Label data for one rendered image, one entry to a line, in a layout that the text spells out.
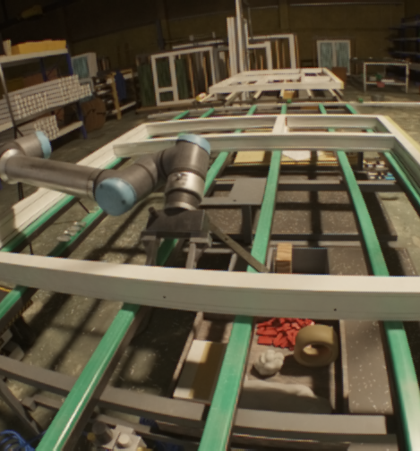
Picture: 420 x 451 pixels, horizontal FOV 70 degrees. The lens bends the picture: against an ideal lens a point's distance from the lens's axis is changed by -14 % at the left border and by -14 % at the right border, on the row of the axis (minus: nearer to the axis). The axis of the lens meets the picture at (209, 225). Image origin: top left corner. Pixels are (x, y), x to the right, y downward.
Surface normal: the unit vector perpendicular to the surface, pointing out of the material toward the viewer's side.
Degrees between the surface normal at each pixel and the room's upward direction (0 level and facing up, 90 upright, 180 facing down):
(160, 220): 35
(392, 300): 90
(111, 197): 91
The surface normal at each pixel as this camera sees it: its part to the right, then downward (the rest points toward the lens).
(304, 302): -0.25, 0.49
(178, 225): -0.25, -0.43
